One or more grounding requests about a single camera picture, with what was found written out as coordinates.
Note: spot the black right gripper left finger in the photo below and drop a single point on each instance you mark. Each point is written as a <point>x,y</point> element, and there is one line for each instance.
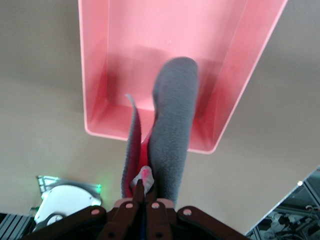
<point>100,225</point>

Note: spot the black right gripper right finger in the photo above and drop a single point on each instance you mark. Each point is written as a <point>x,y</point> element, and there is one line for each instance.
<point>180,225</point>

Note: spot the red and grey cloth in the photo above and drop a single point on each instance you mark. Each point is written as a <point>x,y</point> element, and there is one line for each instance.
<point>172,125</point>

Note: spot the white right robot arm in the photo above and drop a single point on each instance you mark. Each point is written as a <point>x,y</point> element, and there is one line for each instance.
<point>65,200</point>

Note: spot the pink plastic bin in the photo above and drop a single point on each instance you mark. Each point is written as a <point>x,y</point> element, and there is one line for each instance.
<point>162,30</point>

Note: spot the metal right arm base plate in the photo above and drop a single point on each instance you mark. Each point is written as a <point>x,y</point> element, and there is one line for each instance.
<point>75,181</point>

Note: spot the aluminium table edge rail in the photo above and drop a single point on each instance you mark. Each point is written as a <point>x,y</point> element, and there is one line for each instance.
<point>287,195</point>

